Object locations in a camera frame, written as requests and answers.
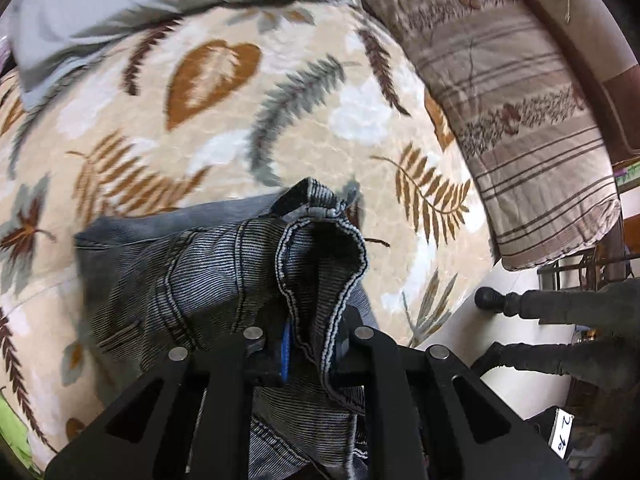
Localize white paper tag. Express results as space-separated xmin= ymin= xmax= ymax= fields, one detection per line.
xmin=548 ymin=408 xmax=574 ymax=458

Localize brown striped pillow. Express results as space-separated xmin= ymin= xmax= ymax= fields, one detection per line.
xmin=362 ymin=0 xmax=620 ymax=270

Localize cream leaf-print blanket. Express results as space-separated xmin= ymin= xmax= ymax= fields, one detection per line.
xmin=1 ymin=3 xmax=494 ymax=472

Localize brown wooden headboard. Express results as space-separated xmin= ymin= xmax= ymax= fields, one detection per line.
xmin=523 ymin=0 xmax=639 ymax=164

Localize grey denim pants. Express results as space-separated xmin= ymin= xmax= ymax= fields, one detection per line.
xmin=75 ymin=178 xmax=374 ymax=479

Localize bright green cloth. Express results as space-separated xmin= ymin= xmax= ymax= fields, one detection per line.
xmin=1 ymin=394 xmax=41 ymax=479

